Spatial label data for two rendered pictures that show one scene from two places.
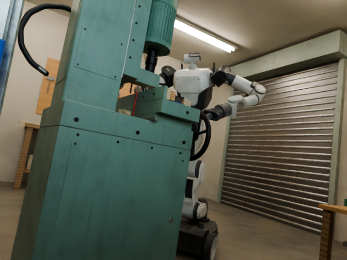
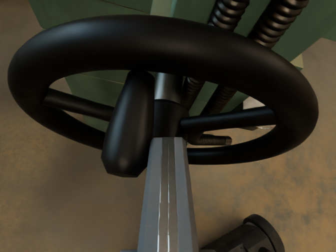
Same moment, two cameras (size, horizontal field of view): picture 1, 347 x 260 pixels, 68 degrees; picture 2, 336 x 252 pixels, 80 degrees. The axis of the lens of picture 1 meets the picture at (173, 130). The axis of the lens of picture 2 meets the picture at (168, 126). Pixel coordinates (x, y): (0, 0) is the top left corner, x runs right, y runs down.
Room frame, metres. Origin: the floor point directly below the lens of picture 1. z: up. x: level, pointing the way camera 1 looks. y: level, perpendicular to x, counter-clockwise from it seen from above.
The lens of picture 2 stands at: (1.48, -0.19, 1.03)
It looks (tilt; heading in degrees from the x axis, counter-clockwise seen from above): 67 degrees down; 100
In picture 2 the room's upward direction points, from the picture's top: 34 degrees clockwise
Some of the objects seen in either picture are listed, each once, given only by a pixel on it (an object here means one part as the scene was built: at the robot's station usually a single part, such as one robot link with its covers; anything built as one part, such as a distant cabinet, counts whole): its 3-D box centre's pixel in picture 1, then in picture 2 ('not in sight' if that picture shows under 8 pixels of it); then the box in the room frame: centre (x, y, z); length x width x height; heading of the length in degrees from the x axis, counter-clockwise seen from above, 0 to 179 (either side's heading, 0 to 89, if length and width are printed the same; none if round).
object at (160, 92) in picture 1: (132, 99); not in sight; (1.28, 0.23, 0.93); 0.60 x 0.02 x 0.06; 35
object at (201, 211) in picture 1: (191, 209); not in sight; (2.21, -0.26, 0.28); 0.21 x 0.20 x 0.13; 155
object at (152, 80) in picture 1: (144, 80); not in sight; (1.25, 0.18, 1.03); 0.14 x 0.07 x 0.09; 125
